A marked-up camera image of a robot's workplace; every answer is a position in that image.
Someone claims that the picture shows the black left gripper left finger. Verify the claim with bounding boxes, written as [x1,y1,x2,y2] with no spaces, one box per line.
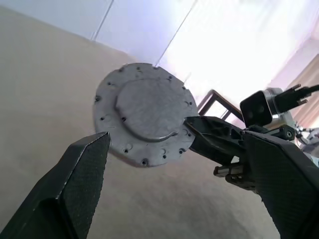
[0,131,112,239]

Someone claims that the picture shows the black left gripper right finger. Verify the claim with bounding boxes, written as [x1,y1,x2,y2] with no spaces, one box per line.
[241,130,319,239]

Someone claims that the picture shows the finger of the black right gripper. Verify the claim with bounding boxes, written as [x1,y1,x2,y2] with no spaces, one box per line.
[190,135,247,166]
[184,116,246,148]

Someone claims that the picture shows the grey folding chair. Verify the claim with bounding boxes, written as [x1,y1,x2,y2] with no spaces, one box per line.
[196,89,244,122]

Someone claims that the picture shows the silver round motor lid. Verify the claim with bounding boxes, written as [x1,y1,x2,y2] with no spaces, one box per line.
[94,62,199,168]

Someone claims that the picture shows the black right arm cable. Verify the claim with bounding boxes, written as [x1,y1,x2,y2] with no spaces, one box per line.
[275,84,319,110]

